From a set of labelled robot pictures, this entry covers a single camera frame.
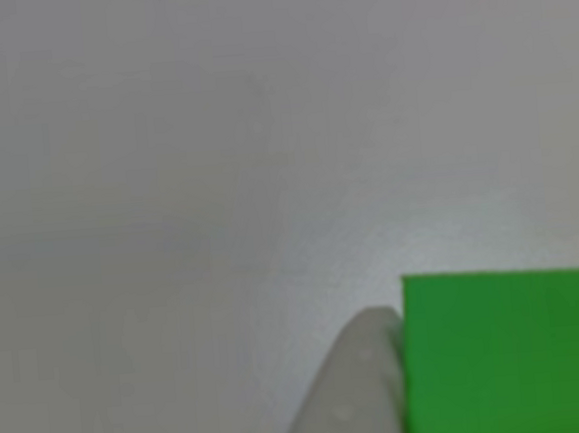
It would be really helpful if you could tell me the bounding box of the green cube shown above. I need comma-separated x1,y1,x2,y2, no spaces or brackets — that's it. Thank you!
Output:
392,261,579,433

